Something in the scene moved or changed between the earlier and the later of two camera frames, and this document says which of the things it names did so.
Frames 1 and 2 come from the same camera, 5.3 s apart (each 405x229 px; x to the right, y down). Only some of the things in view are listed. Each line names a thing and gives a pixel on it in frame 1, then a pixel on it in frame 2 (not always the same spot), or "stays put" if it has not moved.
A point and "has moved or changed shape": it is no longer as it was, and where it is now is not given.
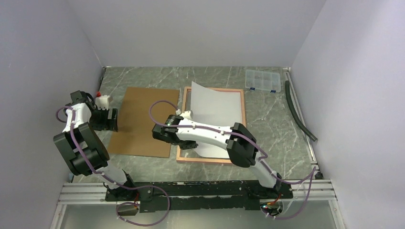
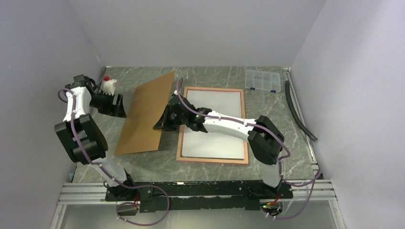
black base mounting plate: [197, 196] stays put
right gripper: [192, 144] to [164, 123]
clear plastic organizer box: [262, 80] stays put
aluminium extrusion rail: [318, 192] stays put
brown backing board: [142, 109] has moved or changed shape
